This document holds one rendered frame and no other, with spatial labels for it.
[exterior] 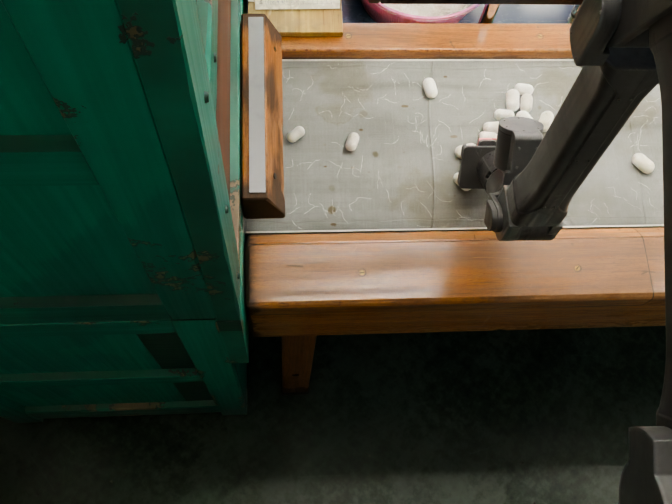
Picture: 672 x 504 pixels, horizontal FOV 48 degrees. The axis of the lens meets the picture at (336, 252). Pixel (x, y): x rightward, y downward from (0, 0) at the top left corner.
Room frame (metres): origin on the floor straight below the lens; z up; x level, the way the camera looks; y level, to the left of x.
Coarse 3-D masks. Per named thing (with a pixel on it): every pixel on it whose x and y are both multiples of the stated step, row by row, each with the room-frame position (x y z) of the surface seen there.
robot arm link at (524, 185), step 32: (608, 0) 0.42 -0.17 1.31; (576, 32) 0.43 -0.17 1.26; (608, 32) 0.41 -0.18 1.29; (576, 64) 0.41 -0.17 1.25; (608, 64) 0.41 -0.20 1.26; (640, 64) 0.41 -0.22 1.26; (576, 96) 0.43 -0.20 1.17; (608, 96) 0.40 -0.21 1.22; (640, 96) 0.41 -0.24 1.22; (576, 128) 0.40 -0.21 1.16; (608, 128) 0.40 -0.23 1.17; (544, 160) 0.42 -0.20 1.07; (576, 160) 0.40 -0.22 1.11; (512, 192) 0.42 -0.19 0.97; (544, 192) 0.39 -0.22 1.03; (512, 224) 0.39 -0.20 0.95; (544, 224) 0.39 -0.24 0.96
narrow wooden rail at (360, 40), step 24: (360, 24) 0.77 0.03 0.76; (384, 24) 0.78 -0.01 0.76; (408, 24) 0.79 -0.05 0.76; (432, 24) 0.80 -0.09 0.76; (456, 24) 0.81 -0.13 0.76; (480, 24) 0.82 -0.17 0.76; (504, 24) 0.83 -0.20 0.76; (528, 24) 0.83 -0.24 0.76; (552, 24) 0.84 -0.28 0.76; (288, 48) 0.71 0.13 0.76; (312, 48) 0.71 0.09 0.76; (336, 48) 0.72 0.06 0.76; (360, 48) 0.73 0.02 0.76; (384, 48) 0.74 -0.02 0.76; (408, 48) 0.75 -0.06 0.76; (432, 48) 0.75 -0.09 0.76; (456, 48) 0.76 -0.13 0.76; (480, 48) 0.77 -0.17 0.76; (504, 48) 0.78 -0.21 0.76; (528, 48) 0.79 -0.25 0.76; (552, 48) 0.80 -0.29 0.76
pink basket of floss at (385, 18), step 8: (368, 8) 0.85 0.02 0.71; (376, 8) 0.83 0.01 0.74; (384, 8) 0.81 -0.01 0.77; (472, 8) 0.84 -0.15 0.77; (376, 16) 0.84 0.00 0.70; (384, 16) 0.83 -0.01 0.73; (392, 16) 0.82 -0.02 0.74; (400, 16) 0.80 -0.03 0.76; (408, 16) 0.80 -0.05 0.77; (416, 16) 0.81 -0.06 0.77; (424, 16) 0.81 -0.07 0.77; (440, 16) 0.81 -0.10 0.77; (448, 16) 0.82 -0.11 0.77; (456, 16) 0.82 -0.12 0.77
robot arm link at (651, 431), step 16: (624, 0) 0.42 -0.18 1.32; (640, 0) 0.40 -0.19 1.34; (656, 0) 0.39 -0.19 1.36; (624, 16) 0.41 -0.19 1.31; (640, 16) 0.39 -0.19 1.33; (656, 16) 0.38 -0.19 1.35; (624, 32) 0.40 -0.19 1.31; (640, 32) 0.39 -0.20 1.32; (656, 32) 0.38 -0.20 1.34; (656, 48) 0.37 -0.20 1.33; (656, 64) 0.36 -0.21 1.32; (656, 416) 0.12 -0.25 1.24; (640, 432) 0.11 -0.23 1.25; (656, 432) 0.11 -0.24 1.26; (640, 448) 0.10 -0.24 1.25; (656, 448) 0.09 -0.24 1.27; (640, 464) 0.09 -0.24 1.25; (656, 464) 0.08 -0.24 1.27; (624, 480) 0.08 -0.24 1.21; (640, 480) 0.08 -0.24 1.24; (656, 480) 0.07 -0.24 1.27; (624, 496) 0.07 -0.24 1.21; (640, 496) 0.07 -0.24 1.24; (656, 496) 0.06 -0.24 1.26
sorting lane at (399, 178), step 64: (320, 64) 0.70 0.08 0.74; (384, 64) 0.73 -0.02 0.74; (448, 64) 0.75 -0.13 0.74; (512, 64) 0.77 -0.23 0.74; (320, 128) 0.59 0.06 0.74; (384, 128) 0.61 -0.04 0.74; (448, 128) 0.63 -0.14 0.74; (640, 128) 0.69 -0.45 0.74; (320, 192) 0.48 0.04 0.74; (384, 192) 0.50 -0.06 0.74; (448, 192) 0.52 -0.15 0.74; (576, 192) 0.56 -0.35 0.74; (640, 192) 0.58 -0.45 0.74
